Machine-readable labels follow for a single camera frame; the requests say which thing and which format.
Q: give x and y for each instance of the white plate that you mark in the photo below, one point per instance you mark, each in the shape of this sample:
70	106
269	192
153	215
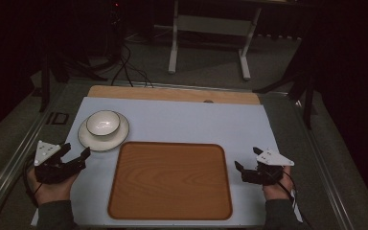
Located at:
105	142

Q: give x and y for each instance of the white bowl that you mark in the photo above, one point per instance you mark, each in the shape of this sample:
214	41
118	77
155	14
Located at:
103	123

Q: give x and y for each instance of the person's right hand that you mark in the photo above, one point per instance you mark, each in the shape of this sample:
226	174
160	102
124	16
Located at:
279	190

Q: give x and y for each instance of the wooden tray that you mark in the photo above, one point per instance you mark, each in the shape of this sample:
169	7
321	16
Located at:
170	180

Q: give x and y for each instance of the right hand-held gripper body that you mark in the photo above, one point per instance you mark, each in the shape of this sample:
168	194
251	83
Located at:
268	167

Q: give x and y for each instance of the person's left hand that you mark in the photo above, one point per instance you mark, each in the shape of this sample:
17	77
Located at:
52	190

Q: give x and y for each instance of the black metal stand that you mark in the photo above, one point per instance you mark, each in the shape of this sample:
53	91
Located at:
297	83

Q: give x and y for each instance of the white table mat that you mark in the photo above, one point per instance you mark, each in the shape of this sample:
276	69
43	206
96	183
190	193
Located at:
185	121

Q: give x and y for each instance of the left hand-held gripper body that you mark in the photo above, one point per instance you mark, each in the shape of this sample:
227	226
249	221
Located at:
49	166

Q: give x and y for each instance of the white metal stand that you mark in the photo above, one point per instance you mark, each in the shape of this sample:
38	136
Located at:
211	25

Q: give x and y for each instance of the black tripod stand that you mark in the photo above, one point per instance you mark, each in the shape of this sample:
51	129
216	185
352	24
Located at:
73	64

